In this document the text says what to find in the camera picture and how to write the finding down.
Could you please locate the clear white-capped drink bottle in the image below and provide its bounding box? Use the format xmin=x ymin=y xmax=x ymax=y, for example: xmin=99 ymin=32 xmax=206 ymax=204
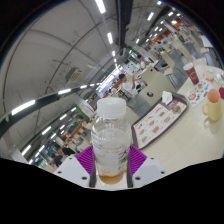
xmin=90 ymin=96 xmax=133 ymax=185

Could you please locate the white napkin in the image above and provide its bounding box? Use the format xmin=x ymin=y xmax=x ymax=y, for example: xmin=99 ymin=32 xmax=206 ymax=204
xmin=161 ymin=90 xmax=174 ymax=105

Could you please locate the colourful printed flyer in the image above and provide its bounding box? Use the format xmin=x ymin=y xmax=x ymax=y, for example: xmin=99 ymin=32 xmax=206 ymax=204
xmin=184 ymin=79 xmax=214 ymax=108

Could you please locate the brown food tray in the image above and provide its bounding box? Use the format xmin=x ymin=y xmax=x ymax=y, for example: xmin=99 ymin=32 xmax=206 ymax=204
xmin=131 ymin=92 xmax=189 ymax=151

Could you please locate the group of ceiling lights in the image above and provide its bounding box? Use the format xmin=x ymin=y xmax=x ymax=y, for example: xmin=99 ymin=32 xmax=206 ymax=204
xmin=9 ymin=0 xmax=188 ymax=161

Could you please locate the group of beige chairs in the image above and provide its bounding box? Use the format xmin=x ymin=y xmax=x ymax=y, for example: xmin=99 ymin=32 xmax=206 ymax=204
xmin=146 ymin=19 xmax=214 ymax=78

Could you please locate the ceiling air conditioner unit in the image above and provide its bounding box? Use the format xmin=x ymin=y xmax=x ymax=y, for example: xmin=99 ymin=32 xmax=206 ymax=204
xmin=64 ymin=67 xmax=84 ymax=84

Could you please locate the person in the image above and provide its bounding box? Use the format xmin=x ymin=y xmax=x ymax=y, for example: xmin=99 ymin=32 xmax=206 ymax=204
xmin=51 ymin=151 xmax=64 ymax=168
xmin=61 ymin=145 xmax=77 ymax=158
xmin=118 ymin=73 xmax=138 ymax=98
xmin=136 ymin=54 xmax=151 ymax=71

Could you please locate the yellow mug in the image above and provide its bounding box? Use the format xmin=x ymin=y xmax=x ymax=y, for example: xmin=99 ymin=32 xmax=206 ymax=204
xmin=201 ymin=88 xmax=223 ymax=122

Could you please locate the red paper cup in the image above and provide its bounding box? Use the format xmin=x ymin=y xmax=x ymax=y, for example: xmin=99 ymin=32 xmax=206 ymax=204
xmin=182 ymin=62 xmax=200 ymax=86

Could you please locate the beige chair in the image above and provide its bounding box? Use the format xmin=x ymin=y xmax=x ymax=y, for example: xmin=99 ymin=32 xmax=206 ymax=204
xmin=138 ymin=69 xmax=178 ymax=108

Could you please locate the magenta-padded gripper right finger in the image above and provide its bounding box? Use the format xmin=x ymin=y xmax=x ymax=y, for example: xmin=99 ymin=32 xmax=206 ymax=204
xmin=125 ymin=144 xmax=167 ymax=189

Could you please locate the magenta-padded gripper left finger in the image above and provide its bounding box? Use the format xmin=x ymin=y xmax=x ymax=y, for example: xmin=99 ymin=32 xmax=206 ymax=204
xmin=53 ymin=144 xmax=98 ymax=188

